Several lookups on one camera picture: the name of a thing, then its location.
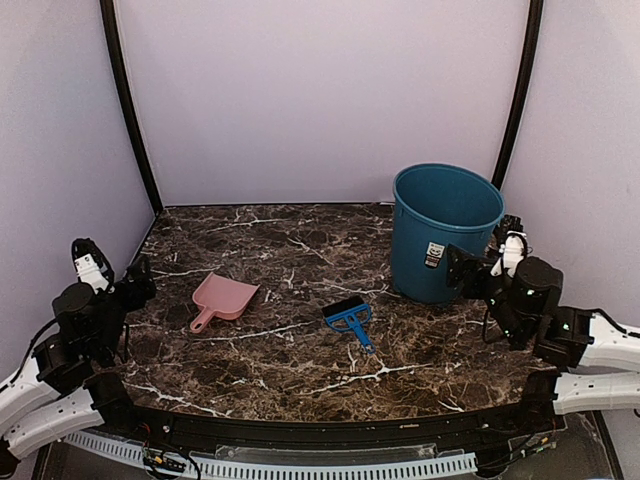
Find white slotted cable duct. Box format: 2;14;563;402
64;431;478;479

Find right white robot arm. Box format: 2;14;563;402
446;244;639;434

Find left black frame post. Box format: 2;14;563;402
99;0;164;216

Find blue plastic waste bin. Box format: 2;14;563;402
390;163;505;304

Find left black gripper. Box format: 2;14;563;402
96;255;157;362

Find pink plastic dustpan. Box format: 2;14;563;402
190;273;259;334

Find black table front rail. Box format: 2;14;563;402
95;372;566;453

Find right black frame post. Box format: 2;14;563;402
491;0;544;190

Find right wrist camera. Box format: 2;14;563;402
490;214;529;278

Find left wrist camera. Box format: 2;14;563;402
71;238;115;294

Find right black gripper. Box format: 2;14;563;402
447;242;527;345

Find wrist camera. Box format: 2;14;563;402
490;214;529;278
71;238;115;294

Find blue hand brush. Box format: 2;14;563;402
321;295;376;355

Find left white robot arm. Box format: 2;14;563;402
1;253;156;478

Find black frame post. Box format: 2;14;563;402
99;0;164;216
491;0;544;190

